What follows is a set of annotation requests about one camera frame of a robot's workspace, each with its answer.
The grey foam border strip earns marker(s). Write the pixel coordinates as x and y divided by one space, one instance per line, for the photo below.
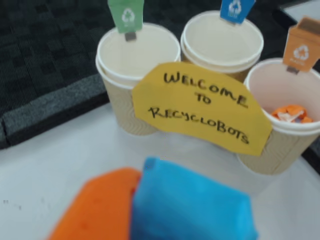
50 107
313 160

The orange recycling bin label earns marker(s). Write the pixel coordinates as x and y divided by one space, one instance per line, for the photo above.
300 52

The beige ribbed paper cup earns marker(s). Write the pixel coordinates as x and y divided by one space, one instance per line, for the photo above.
120 112
282 155
220 42

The white side table black edge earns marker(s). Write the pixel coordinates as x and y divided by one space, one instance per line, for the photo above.
305 10

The green recycling bin label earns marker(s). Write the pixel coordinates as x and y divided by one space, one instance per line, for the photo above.
127 17

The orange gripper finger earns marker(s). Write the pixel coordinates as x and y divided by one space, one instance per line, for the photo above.
100 205

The orange paper rubbish wad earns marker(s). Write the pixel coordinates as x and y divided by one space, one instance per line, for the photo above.
290 111

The blue recycling bin label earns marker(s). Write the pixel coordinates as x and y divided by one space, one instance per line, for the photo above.
235 10

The blue paper rubbish wad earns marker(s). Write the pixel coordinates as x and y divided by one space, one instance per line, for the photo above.
190 205

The yellow handwritten welcome sign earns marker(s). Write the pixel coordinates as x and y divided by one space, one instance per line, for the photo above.
200 120

